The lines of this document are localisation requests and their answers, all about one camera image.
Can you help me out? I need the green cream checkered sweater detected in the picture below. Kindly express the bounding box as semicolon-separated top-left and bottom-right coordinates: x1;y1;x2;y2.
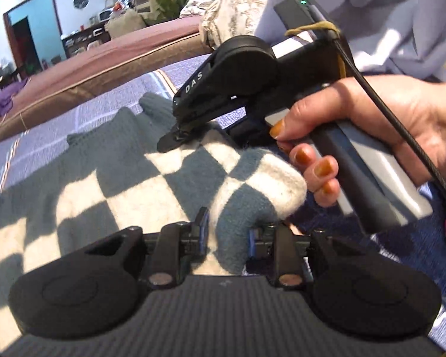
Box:
0;93;307;350

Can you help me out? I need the person right hand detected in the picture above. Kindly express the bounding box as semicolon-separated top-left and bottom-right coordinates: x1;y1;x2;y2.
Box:
270;75;446;207

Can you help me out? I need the floral cream duvet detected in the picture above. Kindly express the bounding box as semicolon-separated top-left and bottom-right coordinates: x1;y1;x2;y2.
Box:
180;0;267;49

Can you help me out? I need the green potted plant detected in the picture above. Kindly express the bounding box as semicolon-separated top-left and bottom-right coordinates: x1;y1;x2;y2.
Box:
143;0;189;27

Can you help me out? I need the blue plaid bedsheet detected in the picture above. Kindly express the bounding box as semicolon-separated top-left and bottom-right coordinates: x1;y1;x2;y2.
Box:
0;57;446;356

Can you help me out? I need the purple garment on bed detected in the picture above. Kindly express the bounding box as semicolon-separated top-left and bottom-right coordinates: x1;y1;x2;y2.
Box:
0;78;28;117

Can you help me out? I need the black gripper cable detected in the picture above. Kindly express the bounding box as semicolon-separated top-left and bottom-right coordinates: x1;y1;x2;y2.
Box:
306;3;446;219

